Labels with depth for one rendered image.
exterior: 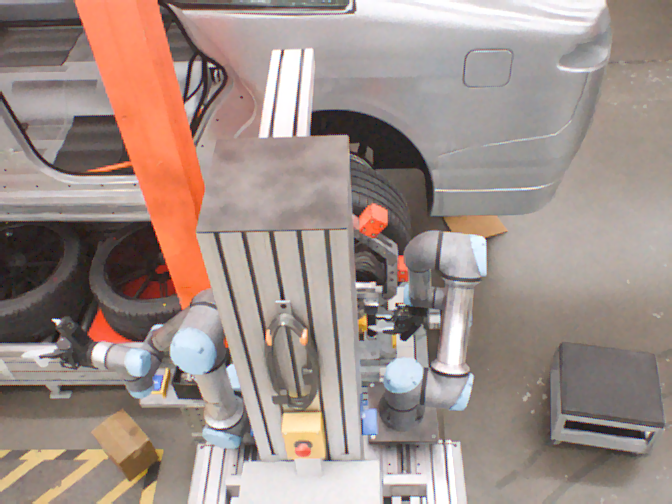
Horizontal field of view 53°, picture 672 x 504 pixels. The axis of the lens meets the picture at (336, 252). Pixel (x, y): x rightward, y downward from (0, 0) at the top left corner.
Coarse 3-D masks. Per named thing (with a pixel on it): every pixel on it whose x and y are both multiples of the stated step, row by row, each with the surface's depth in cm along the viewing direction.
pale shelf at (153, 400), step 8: (168, 384) 277; (168, 392) 274; (144, 400) 272; (152, 400) 272; (160, 400) 272; (168, 400) 272; (176, 400) 271; (184, 400) 271; (192, 400) 271; (200, 400) 271
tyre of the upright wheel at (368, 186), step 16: (352, 176) 252; (368, 176) 254; (384, 176) 261; (352, 192) 245; (368, 192) 248; (384, 192) 255; (400, 192) 266; (352, 208) 244; (384, 208) 248; (400, 208) 259; (400, 224) 252; (400, 240) 255
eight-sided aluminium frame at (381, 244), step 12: (360, 240) 244; (372, 240) 244; (384, 240) 249; (384, 252) 249; (396, 252) 250; (396, 264) 253; (396, 276) 257; (384, 288) 267; (396, 288) 263; (360, 300) 276; (384, 300) 268; (360, 312) 274
